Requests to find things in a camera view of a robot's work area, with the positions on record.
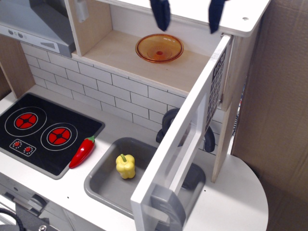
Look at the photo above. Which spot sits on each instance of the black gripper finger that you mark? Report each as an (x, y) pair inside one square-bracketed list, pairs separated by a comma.
[(162, 14), (215, 11)]

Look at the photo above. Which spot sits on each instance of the white toy microwave door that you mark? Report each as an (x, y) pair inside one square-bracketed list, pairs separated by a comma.
[(155, 198)]

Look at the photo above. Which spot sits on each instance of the white wooden microwave cabinet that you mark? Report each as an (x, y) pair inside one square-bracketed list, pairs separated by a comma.
[(107, 31)]

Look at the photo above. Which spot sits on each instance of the orange glass bowl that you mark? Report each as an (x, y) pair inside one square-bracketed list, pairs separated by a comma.
[(159, 48)]

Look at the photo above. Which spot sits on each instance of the dark grey toy faucet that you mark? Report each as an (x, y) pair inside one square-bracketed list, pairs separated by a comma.
[(210, 141)]

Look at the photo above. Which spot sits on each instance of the grey range hood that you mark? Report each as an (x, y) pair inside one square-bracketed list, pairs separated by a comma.
[(38, 24)]

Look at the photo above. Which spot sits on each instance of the brown cardboard box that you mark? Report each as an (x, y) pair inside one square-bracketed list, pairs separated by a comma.
[(272, 130)]

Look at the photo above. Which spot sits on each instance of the red toy chili pepper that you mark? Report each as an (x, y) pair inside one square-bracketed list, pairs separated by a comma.
[(83, 152)]

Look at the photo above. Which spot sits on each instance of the yellow toy bell pepper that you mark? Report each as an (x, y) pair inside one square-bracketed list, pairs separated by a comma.
[(125, 165)]

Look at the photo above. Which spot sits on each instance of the grey toy sink basin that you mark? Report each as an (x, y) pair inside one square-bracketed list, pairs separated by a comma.
[(105, 185)]

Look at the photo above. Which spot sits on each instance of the black toy stovetop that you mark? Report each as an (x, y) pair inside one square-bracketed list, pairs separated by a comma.
[(44, 135)]

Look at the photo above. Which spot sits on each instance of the grey oven knob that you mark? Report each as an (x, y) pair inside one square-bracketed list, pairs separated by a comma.
[(37, 203)]

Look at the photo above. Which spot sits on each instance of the black metal base plate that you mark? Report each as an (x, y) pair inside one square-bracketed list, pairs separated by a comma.
[(32, 222)]

